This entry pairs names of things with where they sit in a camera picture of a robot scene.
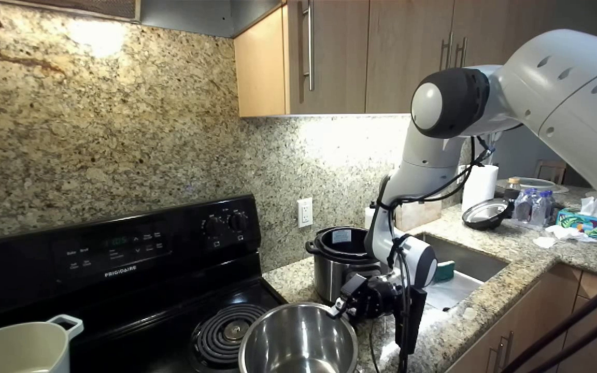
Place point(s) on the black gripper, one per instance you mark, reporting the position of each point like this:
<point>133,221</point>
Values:
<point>377,297</point>

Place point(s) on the metal cooker pot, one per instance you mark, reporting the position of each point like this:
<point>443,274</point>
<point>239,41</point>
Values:
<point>298,345</point>

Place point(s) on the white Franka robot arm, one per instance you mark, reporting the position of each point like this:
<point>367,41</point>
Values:
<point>569,89</point>

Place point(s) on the silver electric pressure cooker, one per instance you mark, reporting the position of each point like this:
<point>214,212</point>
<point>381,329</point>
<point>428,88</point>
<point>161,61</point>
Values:
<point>325,275</point>

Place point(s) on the green dish sponge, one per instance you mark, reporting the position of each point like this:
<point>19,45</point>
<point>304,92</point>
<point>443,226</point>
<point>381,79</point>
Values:
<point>447,271</point>

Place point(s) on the clear glass dish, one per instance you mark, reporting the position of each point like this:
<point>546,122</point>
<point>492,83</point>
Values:
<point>533,185</point>

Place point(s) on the steel kitchen sink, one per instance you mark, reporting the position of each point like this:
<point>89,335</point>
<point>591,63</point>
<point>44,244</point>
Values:
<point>470,266</point>

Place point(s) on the black coil burner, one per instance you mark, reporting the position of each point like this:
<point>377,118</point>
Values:
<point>219,335</point>

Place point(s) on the black bowl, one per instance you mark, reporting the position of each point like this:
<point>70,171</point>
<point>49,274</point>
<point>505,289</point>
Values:
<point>485,215</point>

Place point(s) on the white paper towel roll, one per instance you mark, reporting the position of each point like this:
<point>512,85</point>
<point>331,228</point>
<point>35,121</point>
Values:
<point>482,188</point>

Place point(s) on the wooden lower cabinet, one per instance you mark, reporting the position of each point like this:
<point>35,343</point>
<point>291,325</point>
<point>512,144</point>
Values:
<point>539,317</point>

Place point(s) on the clear plastic water bottle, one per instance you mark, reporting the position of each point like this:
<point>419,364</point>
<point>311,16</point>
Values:
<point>523,207</point>
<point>544,207</point>

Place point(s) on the black electric stove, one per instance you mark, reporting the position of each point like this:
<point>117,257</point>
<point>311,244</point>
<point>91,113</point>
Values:
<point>139,275</point>

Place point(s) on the dark tripod leg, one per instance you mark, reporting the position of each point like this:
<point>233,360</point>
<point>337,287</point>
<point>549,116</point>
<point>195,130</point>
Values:
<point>575,315</point>
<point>589,329</point>

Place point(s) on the white paper napkin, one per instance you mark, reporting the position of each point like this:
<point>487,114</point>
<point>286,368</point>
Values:
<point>569,232</point>

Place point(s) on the wooden dining chair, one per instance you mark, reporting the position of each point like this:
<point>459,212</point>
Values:
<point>549,173</point>

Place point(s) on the teal tissue box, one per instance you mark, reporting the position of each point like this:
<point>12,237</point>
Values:
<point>589,224</point>

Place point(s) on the grey range hood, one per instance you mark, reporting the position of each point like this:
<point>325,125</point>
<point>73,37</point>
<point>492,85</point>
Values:
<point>187,16</point>

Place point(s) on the white wall outlet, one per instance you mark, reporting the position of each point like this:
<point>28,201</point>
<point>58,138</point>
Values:
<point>306,212</point>

